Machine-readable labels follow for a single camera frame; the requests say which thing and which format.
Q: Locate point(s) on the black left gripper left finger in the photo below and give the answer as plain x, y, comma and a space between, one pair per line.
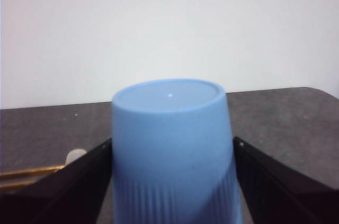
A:
58, 197

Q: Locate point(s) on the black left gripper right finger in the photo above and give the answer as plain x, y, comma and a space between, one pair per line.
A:
286, 197

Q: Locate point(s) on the blue ribbed plastic cup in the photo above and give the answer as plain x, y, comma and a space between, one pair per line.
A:
172, 142

